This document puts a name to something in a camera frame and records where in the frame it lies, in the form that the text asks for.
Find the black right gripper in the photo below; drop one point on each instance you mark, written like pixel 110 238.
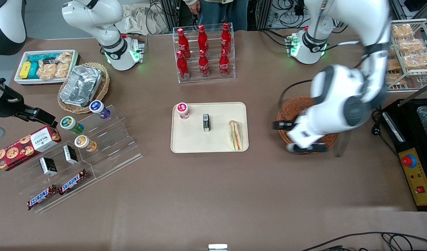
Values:
pixel 6 105

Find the triangular sandwich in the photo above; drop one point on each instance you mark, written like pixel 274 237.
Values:
pixel 235 135

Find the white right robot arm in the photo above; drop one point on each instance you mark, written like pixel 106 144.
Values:
pixel 95 21

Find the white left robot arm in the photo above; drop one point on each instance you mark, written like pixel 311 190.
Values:
pixel 339 101

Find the brown round wicker basket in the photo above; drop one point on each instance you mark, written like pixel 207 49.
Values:
pixel 290 108

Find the aluminium foil tray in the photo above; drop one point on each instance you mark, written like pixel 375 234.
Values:
pixel 81 85

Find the light tan wicker basket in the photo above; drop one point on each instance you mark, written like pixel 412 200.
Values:
pixel 102 92

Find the cream plastic tray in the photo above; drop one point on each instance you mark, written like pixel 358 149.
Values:
pixel 192 139

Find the green gum jar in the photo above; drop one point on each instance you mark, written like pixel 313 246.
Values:
pixel 68 122

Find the red Walkers cookie box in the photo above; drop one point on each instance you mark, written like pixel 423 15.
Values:
pixel 25 146

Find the white plastic bin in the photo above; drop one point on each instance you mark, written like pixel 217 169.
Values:
pixel 20 81

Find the clear bag of snacks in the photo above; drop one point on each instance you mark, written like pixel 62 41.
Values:
pixel 62 69
pixel 46 71
pixel 65 57

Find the teal small box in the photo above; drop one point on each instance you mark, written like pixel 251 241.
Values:
pixel 42 56
pixel 34 70

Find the yellow small box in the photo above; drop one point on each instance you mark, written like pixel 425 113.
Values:
pixel 25 69

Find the small black carton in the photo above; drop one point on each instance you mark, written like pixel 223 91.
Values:
pixel 70 154
pixel 206 122
pixel 47 166

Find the orange gum jar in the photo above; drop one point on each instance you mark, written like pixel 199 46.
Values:
pixel 82 141

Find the purple gum jar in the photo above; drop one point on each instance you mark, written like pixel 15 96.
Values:
pixel 97 107

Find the Snickers chocolate bar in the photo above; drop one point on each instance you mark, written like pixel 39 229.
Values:
pixel 42 197
pixel 73 182

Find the clear acrylic bottle rack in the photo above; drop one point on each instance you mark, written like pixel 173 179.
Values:
pixel 213 78

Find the red cola bottle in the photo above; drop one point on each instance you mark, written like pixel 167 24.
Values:
pixel 203 38
pixel 224 63
pixel 203 65
pixel 182 68
pixel 183 43
pixel 225 36

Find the clear acrylic tiered stand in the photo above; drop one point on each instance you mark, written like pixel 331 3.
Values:
pixel 119 150

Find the red white lidded jar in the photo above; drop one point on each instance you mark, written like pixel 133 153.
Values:
pixel 182 109

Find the black machine housing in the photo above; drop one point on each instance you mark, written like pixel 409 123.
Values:
pixel 409 139

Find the red emergency stop button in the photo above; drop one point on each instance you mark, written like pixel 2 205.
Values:
pixel 409 160

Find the standing person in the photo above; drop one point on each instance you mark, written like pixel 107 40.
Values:
pixel 220 12

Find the small white device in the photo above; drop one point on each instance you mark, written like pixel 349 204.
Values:
pixel 217 247

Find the beige cloth bag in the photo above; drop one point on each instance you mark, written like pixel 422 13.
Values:
pixel 143 21

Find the yellow control panel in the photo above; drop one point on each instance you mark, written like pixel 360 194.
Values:
pixel 417 177

